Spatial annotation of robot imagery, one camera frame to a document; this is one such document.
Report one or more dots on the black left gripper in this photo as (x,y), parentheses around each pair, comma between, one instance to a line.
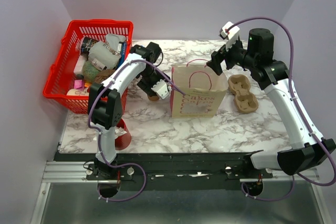
(144,85)

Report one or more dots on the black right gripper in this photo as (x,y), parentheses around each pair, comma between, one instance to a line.
(218,56)

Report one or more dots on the brown paper coffee cup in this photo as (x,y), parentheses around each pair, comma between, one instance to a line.
(153,98)

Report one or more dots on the pink and beige paper bag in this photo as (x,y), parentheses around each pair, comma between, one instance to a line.
(202,90)

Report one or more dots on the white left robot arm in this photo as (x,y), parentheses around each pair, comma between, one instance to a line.
(105,106)

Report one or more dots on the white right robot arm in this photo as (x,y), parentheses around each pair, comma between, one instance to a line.
(309,148)

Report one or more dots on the blue book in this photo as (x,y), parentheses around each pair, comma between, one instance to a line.
(123,56)

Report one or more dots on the brown round lidded box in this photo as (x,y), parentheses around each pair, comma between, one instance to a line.
(103,75)

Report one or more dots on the grey cloth pouch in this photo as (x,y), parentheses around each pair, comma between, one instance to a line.
(107,54)

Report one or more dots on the brown cardboard cup carrier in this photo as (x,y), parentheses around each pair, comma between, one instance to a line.
(245,101)

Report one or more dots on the pink small packet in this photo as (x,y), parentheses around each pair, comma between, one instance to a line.
(79,84)

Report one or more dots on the dark printed can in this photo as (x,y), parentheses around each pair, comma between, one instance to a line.
(86,44)

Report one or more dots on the red cylindrical straw holder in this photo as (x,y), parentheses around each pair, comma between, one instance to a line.
(125,140)

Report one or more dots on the red plastic shopping basket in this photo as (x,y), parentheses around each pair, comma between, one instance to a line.
(61,75)

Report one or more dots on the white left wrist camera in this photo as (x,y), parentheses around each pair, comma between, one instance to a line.
(161,89)

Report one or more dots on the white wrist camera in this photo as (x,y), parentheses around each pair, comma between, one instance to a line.
(231,35)
(161,89)

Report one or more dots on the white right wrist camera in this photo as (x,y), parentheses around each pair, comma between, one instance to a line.
(231,35)

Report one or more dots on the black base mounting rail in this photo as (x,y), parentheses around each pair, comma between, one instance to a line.
(169,171)

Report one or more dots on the aluminium frame rail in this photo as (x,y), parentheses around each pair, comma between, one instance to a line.
(74,172)

